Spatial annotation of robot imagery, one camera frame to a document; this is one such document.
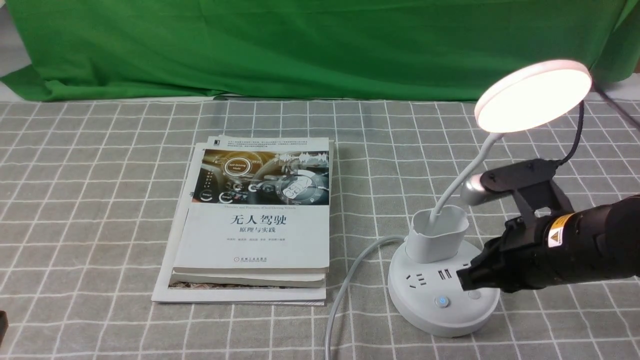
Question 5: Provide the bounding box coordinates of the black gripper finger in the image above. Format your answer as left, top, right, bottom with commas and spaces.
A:
457, 265, 493, 291

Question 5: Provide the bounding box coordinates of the thin white magazine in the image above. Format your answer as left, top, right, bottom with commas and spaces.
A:
151, 145, 327, 306

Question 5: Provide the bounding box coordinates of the black camera mounting bracket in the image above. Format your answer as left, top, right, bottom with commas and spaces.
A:
480, 158, 574, 228

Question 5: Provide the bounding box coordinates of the grey checked tablecloth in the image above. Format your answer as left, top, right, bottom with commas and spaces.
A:
0, 100, 640, 360

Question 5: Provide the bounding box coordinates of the white self-driving textbook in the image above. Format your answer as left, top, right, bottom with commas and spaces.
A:
173, 136, 334, 274

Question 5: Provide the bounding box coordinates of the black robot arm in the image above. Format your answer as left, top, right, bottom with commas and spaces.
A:
456, 194, 640, 293

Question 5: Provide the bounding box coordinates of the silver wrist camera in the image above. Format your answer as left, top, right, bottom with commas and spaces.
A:
460, 173, 502, 207

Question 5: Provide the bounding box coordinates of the black camera cable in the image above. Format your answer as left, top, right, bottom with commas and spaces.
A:
550, 100, 586, 168

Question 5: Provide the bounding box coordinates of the green backdrop cloth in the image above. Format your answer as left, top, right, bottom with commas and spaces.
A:
1, 0, 639, 101

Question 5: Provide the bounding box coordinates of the white lamp power cable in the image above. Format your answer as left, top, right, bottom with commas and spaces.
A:
324, 235, 407, 360

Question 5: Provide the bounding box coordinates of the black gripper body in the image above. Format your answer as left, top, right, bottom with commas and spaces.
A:
470, 212, 576, 293

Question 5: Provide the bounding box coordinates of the white round desk lamp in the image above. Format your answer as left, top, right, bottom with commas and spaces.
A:
387, 59, 593, 338

